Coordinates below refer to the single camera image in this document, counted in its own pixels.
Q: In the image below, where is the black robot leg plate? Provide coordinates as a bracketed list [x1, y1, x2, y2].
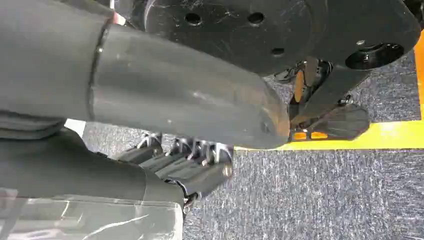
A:
[114, 0, 424, 78]

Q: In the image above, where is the clear plastic cover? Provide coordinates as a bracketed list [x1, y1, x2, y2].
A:
[0, 188, 185, 240]

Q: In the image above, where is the orange floor tape strip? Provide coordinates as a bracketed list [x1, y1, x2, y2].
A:
[413, 29, 424, 121]

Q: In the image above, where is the ribbed grey right arm sleeve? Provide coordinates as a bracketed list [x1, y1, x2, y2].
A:
[0, 110, 67, 141]

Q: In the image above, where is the yellow floor tape strip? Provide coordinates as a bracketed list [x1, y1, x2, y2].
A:
[234, 119, 424, 152]

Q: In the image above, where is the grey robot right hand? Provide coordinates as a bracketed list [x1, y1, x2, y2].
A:
[0, 0, 291, 215]

